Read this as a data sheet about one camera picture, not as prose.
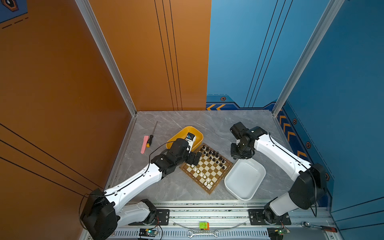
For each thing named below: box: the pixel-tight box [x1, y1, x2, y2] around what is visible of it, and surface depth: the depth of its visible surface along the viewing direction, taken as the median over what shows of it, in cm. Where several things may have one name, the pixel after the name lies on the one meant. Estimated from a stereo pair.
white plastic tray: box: [224, 158, 266, 201], surface depth 87 cm
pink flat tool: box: [140, 135, 149, 154], surface depth 103 cm
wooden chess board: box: [179, 143, 234, 195], surface depth 90 cm
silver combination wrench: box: [187, 230, 220, 238], surface depth 71 cm
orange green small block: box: [199, 221, 210, 230], surface depth 71 cm
